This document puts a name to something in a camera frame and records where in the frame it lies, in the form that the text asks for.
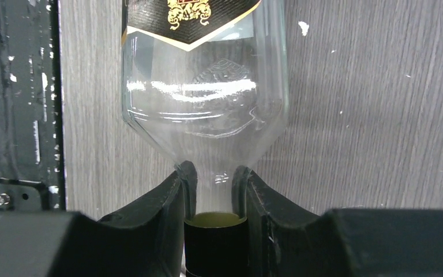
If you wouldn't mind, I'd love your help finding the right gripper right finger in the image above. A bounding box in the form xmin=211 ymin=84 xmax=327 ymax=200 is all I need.
xmin=235 ymin=166 xmax=443 ymax=276

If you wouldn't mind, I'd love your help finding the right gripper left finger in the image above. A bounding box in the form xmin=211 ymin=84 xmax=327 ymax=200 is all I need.
xmin=0 ymin=162 xmax=196 ymax=276

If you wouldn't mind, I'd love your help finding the clear whisky bottle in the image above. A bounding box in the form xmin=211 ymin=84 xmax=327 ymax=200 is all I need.
xmin=121 ymin=1 xmax=289 ymax=276

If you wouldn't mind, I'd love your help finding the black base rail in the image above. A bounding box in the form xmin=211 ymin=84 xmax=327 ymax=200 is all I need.
xmin=0 ymin=1 xmax=66 ymax=211

